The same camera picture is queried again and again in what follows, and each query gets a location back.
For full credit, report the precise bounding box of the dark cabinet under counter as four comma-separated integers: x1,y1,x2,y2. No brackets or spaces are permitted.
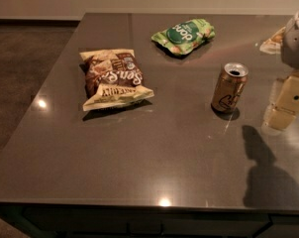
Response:
0,203,299,238

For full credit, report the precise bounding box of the gold soda can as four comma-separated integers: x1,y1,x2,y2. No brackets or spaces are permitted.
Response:
211,62,249,113

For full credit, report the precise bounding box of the brown chip bag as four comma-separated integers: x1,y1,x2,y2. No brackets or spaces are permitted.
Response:
80,49,154,111

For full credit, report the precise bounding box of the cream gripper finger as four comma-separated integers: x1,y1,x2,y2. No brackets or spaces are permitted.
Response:
263,70,299,131

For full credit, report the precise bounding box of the green snack bag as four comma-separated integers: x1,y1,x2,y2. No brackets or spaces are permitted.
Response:
151,19,215,57

